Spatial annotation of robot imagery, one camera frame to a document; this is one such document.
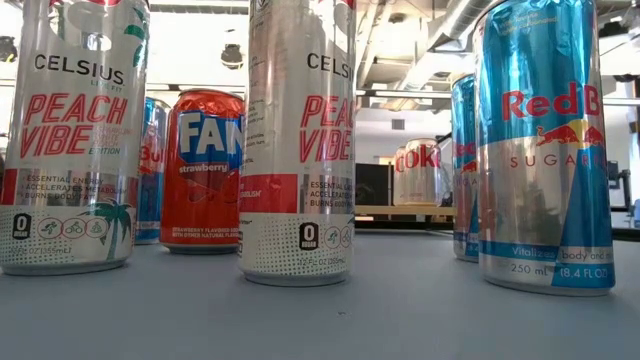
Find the white Celsius Peach Vibe can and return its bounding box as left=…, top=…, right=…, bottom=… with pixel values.
left=0, top=0, right=151, bottom=277
left=238, top=0, right=357, bottom=287

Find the silver Diet Coke can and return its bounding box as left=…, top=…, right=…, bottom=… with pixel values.
left=403, top=138, right=443, bottom=207
left=393, top=146, right=407, bottom=207

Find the red Fanta strawberry can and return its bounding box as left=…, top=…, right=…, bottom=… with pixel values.
left=159, top=88, right=246, bottom=255

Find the black monitor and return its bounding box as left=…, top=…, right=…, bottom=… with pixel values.
left=355, top=163, right=394, bottom=207

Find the blue-grey table mat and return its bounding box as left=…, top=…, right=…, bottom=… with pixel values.
left=0, top=222, right=640, bottom=360

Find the blue silver Red Bull can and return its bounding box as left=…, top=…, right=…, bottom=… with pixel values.
left=451, top=73, right=481, bottom=264
left=134, top=97, right=172, bottom=246
left=472, top=0, right=617, bottom=297

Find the black ceiling lamp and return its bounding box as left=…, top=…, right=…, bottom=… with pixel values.
left=0, top=35, right=19, bottom=64
left=220, top=43, right=245, bottom=70

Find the smooth silver ventilation duct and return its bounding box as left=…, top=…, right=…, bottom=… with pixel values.
left=399, top=0, right=489, bottom=94

